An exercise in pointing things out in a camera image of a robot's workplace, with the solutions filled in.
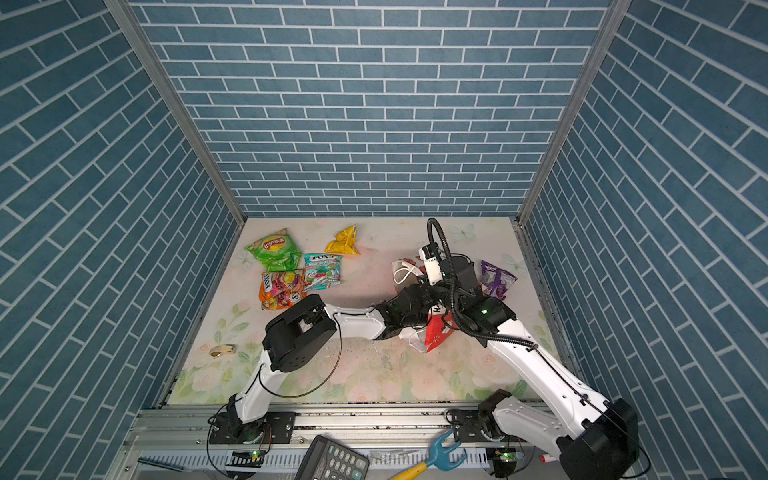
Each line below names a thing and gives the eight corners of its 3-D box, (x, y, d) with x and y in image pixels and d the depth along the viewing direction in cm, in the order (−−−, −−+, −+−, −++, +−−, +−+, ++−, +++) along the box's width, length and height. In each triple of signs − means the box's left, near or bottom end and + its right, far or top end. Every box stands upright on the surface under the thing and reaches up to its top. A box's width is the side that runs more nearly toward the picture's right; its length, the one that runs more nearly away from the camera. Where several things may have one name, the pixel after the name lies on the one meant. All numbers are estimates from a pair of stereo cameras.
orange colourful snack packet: (265, 313, 96) (255, 298, 88) (265, 288, 101) (255, 273, 94) (308, 302, 98) (301, 287, 91) (305, 279, 104) (298, 263, 97)
